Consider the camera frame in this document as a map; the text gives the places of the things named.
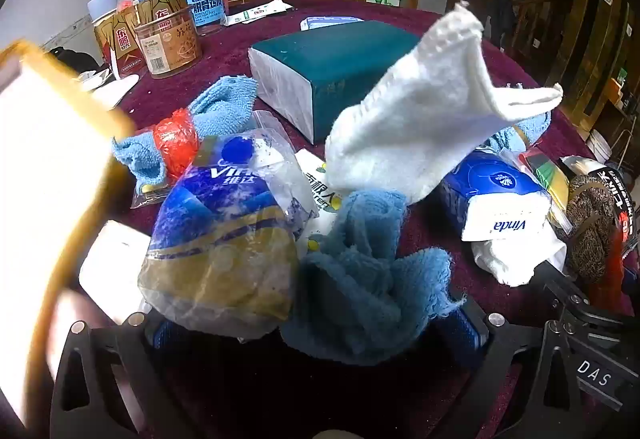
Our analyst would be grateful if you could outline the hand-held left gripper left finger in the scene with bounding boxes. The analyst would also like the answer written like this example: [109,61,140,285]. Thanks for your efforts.
[50,313,175,439]

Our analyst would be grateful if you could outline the teal tissue pack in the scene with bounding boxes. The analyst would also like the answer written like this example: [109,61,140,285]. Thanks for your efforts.
[248,21,422,146]

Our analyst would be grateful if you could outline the white paper sheet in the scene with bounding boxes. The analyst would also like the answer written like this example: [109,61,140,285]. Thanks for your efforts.
[79,219,152,316]

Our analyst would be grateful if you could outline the white paper leaflets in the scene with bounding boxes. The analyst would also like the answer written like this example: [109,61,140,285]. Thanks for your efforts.
[224,0,294,27]

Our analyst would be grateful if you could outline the blue and white tissue pack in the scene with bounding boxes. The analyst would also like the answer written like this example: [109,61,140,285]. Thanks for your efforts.
[439,150,569,288]

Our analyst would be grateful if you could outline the blue towel with red wrap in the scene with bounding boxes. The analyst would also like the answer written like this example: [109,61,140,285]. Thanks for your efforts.
[112,76,259,196]

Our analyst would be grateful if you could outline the brown bristly scrubber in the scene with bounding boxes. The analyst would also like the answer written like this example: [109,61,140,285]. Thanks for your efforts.
[564,174,617,285]

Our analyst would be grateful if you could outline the black red green cloth pack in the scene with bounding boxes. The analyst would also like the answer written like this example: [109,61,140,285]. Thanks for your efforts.
[517,148,572,226]

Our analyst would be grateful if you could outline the blue and white wipes pack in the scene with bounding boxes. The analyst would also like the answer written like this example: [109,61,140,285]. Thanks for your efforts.
[300,16,364,32]

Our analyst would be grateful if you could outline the blue towel with brown band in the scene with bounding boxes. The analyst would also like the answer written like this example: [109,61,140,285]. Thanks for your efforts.
[480,110,552,154]

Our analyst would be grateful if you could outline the gold and red carton boxes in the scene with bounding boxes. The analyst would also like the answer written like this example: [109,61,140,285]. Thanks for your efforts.
[91,0,151,78]

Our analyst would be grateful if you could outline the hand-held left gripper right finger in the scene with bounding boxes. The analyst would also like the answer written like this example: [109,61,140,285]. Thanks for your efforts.
[450,304,583,439]

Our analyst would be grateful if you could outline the plain blue towel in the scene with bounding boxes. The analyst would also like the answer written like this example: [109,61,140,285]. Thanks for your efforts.
[279,190,469,366]

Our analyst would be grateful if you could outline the white lemon print pack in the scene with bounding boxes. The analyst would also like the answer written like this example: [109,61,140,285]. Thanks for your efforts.
[294,149,352,252]

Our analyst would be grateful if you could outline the black snack bag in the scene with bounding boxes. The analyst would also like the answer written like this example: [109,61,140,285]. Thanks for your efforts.
[559,155,640,320]

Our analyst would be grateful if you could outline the blue and gold tissue pack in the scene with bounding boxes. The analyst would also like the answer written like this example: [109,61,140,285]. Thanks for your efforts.
[137,134,321,341]

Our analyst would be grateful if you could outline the white knitted cloth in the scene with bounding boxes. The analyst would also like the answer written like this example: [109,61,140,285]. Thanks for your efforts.
[325,2,564,206]

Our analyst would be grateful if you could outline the white bucket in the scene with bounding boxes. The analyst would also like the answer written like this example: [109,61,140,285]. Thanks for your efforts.
[587,129,614,163]

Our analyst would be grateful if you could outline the gold-rimmed white tray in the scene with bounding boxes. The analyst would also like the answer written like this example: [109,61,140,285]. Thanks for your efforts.
[0,41,136,439]

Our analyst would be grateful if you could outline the blue and white cup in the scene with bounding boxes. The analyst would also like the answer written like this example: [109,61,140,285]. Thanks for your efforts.
[87,0,135,26]

